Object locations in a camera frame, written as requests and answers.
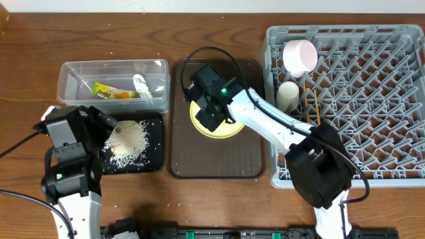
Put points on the pale green cup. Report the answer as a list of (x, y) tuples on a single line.
[(287, 97)]

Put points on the white tissue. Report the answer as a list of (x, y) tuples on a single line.
[(141, 88)]

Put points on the white bowl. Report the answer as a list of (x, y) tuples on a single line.
[(299, 57)]

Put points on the yellow plate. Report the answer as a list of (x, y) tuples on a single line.
[(224, 130)]

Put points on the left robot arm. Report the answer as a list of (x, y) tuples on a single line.
[(72, 167)]

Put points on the clear plastic bin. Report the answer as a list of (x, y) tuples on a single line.
[(77, 80)]

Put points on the grey dishwasher rack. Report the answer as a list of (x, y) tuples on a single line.
[(369, 81)]

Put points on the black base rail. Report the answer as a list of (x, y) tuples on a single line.
[(131, 228)]

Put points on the dark brown serving tray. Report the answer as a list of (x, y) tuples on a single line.
[(193, 155)]

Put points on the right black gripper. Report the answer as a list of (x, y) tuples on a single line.
[(210, 124)]

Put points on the black plastic tray bin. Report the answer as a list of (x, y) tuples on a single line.
[(153, 153)]

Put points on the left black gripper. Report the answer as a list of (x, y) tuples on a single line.
[(102, 132)]

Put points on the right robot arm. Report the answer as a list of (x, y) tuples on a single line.
[(315, 156)]

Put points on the rice pile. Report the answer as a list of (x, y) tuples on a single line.
[(128, 143)]

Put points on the yellow green snack wrapper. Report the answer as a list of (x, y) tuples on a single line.
[(109, 92)]

